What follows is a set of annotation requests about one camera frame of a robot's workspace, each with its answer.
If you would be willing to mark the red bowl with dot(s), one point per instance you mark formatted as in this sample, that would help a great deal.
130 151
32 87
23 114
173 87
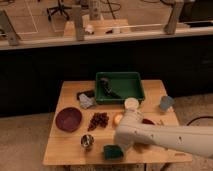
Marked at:
147 121

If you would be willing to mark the white cup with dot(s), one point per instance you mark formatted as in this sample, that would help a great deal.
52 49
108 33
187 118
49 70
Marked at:
131 103

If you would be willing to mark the yellow round fruit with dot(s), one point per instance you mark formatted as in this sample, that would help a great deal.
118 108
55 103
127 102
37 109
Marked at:
117 119

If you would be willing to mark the green plastic tray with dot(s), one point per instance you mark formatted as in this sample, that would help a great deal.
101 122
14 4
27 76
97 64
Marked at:
125 84

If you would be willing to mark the black flat object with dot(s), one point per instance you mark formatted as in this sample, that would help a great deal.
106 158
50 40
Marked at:
88 93

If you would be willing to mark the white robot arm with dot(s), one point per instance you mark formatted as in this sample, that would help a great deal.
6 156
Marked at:
190 139

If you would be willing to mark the light blue cup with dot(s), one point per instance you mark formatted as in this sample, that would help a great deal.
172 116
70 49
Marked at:
166 102

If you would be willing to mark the black office chair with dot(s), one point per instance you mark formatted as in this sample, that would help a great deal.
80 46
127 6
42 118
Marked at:
61 8

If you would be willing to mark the grey crumpled cloth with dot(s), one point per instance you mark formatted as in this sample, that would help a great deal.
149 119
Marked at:
86 102

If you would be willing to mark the wooden table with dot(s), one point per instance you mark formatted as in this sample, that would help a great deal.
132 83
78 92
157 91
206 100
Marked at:
64 148

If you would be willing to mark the bunch of dark grapes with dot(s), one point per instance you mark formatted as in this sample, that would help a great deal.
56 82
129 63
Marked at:
98 119

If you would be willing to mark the metal cup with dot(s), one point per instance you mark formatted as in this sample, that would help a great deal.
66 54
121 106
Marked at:
87 141

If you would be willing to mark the purple plate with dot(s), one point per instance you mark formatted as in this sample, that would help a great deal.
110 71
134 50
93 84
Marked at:
69 119

